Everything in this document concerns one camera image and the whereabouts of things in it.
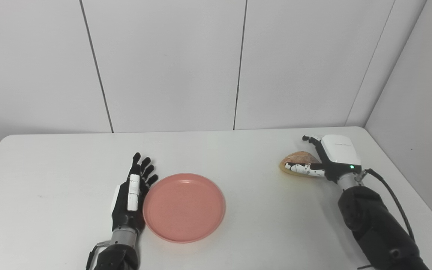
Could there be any pink round plate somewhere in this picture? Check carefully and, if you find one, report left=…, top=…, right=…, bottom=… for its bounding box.
left=143, top=173, right=226, bottom=243

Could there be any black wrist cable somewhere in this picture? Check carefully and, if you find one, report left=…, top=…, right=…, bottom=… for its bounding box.
left=356, top=169, right=416, bottom=270
left=85, top=241, right=111, bottom=270

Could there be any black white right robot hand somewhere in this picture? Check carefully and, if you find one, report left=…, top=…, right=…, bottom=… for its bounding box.
left=284, top=134, right=363, bottom=185

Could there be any golden crusty bread roll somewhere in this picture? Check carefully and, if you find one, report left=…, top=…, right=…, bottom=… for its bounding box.
left=279, top=151, right=327, bottom=179

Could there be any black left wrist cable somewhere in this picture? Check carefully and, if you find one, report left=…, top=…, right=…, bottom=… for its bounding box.
left=85, top=241, right=111, bottom=270

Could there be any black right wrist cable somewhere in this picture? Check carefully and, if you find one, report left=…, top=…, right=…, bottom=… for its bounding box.
left=356, top=169, right=416, bottom=270

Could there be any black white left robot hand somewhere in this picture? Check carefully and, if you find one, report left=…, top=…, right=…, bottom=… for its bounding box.
left=111, top=152, right=159, bottom=234

